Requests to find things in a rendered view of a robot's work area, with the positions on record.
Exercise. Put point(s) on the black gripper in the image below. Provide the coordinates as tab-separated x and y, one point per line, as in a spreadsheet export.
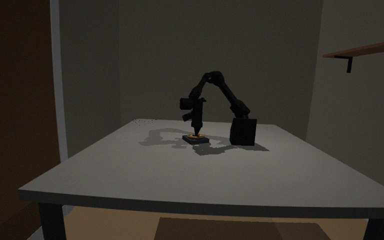
197	121

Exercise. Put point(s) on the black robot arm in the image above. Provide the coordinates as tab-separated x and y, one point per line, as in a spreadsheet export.
194	102

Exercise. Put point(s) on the orange round plate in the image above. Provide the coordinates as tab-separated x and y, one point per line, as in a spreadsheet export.
199	136

